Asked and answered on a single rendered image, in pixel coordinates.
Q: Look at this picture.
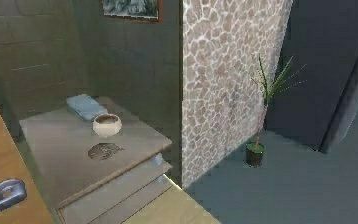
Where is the wooden room door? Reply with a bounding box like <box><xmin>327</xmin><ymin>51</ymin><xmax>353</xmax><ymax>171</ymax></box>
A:
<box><xmin>0</xmin><ymin>89</ymin><xmax>56</xmax><ymax>224</ymax></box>

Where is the framed wall picture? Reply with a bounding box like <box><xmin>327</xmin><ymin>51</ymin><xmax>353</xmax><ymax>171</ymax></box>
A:
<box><xmin>101</xmin><ymin>0</ymin><xmax>162</xmax><ymax>23</ymax></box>

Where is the white pottery bowl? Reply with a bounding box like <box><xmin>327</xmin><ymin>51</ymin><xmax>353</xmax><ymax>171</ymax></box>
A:
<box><xmin>92</xmin><ymin>113</ymin><xmax>123</xmax><ymax>138</ymax></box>

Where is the dark grey room door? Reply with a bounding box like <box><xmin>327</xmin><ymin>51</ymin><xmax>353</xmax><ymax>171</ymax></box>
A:
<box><xmin>318</xmin><ymin>27</ymin><xmax>358</xmax><ymax>155</ymax></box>

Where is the grey chest of drawers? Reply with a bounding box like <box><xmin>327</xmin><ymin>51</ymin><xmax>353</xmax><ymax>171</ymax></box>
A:
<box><xmin>18</xmin><ymin>96</ymin><xmax>173</xmax><ymax>224</ymax></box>

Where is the grey lever door handle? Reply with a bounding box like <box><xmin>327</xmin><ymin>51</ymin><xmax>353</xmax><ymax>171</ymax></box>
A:
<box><xmin>0</xmin><ymin>178</ymin><xmax>28</xmax><ymax>217</ymax></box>

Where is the light blue folded cloth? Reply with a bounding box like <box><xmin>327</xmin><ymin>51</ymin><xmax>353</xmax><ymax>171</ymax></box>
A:
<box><xmin>66</xmin><ymin>93</ymin><xmax>109</xmax><ymax>122</ymax></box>

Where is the green house plant black pot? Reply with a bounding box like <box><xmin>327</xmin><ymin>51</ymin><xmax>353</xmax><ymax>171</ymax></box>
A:
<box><xmin>234</xmin><ymin>54</ymin><xmax>308</xmax><ymax>168</ymax></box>

